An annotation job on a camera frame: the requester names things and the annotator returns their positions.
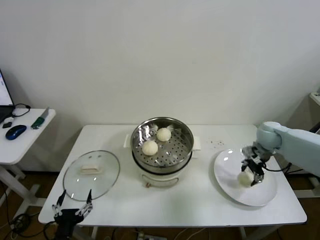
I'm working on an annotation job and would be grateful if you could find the thin black cable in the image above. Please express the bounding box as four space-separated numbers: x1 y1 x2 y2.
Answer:
284 162 310 175

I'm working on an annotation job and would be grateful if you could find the stainless steel steamer basket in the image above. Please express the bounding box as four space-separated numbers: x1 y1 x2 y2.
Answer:
124 116 203 169

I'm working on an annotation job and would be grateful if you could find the white side desk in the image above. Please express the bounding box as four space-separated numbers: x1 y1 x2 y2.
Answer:
0 107 57 216

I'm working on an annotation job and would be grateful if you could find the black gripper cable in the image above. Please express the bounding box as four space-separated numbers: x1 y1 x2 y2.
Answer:
261 161 293 174
43 220 57 240

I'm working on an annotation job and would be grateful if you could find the white round plate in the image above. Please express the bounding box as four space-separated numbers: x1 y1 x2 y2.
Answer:
213 148 279 207

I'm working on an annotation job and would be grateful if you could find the white cabinet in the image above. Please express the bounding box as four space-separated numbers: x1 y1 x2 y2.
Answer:
308 92 320 135

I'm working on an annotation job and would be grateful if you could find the black looped desk cable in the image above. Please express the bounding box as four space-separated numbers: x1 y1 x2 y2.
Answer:
11 103 32 118

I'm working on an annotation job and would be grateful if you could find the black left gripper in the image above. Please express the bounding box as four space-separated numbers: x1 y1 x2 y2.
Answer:
51 189 94 240

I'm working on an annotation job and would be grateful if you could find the green handled tool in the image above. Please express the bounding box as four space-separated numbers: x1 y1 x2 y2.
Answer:
30 106 50 130

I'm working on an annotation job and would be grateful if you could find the blue computer mouse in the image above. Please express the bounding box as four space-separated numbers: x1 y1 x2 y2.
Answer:
5 124 27 140

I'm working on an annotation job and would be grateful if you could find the black floor cable bundle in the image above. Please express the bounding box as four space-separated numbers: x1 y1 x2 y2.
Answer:
0 183 36 240

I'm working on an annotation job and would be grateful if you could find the glass lid with white handle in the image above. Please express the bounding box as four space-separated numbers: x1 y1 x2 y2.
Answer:
62 149 121 202

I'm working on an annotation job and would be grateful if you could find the white desk base frame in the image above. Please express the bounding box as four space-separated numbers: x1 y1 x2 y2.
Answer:
291 174 320 199

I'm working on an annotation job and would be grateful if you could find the black laptop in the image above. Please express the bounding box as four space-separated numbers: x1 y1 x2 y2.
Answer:
0 67 15 124

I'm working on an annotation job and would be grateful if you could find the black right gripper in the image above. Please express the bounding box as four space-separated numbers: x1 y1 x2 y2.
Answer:
240 157 265 188

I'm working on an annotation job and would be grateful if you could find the white steamed baozi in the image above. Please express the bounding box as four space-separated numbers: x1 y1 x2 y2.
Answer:
156 126 172 142
236 172 254 187
141 139 159 156

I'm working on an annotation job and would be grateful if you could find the white electric cooking pot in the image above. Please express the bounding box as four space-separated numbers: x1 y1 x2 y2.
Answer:
132 147 201 188

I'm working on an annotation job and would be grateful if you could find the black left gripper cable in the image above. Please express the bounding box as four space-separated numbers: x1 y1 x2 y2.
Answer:
43 220 57 240

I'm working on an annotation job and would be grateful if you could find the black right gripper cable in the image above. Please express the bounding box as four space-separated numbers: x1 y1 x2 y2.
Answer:
261 161 293 174

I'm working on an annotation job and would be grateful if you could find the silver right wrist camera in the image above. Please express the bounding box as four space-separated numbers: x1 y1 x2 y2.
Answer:
241 146 258 161

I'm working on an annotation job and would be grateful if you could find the white power strip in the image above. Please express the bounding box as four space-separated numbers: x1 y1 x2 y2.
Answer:
136 231 154 240

